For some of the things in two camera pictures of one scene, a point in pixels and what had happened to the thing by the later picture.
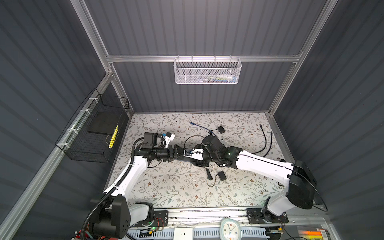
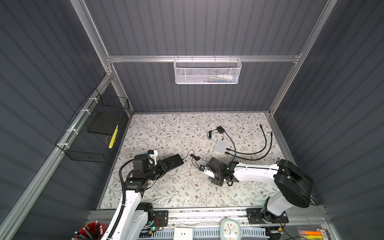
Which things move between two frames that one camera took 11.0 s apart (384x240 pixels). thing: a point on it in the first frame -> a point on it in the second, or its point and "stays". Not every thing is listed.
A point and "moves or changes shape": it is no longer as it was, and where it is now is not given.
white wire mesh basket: x=204 y=71 stays
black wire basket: x=94 y=134 stays
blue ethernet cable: x=200 y=126 -> x=235 y=151
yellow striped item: x=113 y=137 stays
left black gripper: x=170 y=156 -> x=163 y=169
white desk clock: x=230 y=229 stays
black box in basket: x=104 y=122 stays
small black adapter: x=221 y=175 moves or changes shape
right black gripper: x=201 y=146 -> x=217 y=182
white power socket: x=183 y=233 stays
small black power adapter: x=221 y=129 stays
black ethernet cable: x=262 y=130 stays
